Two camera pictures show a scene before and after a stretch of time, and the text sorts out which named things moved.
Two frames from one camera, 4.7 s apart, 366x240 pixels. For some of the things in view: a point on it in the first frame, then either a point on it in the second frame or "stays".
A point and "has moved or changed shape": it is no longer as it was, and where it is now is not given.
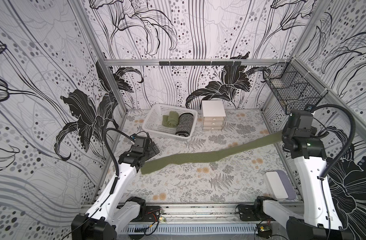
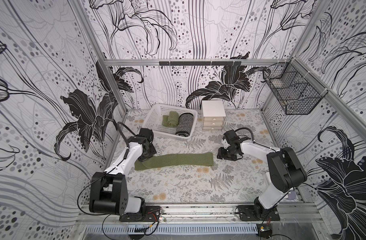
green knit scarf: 171,120 stays
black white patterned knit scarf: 185,124 stays
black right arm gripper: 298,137 -> 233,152
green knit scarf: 151,166 has moved or changed shape
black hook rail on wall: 200,63 stays
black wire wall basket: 295,88 stays
